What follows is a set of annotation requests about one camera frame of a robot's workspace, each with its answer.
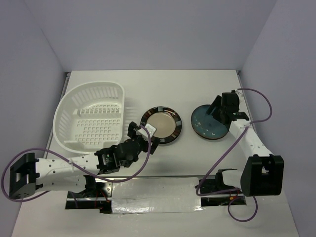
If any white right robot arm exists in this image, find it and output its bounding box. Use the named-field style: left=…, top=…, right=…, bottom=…
left=201, top=90, right=284, bottom=197

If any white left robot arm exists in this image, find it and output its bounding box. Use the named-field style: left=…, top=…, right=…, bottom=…
left=8, top=122, right=160, bottom=202

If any white plastic dish rack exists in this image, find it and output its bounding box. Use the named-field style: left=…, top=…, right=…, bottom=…
left=53, top=81, right=125, bottom=154

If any silver foil covered panel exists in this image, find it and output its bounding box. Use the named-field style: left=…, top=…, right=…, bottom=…
left=112, top=177, right=202, bottom=214

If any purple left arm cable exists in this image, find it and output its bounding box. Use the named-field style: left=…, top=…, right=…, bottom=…
left=0, top=124, right=152, bottom=203

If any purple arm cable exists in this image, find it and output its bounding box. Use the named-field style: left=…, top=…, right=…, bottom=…
left=195, top=88, right=274, bottom=221
left=0, top=124, right=152, bottom=203

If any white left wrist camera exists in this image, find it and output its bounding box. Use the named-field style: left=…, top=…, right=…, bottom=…
left=136, top=124, right=157, bottom=139

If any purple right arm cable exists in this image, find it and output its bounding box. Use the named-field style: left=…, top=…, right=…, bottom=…
left=195, top=88, right=274, bottom=221

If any metal base rail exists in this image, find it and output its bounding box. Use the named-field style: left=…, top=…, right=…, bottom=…
left=65, top=177, right=246, bottom=214

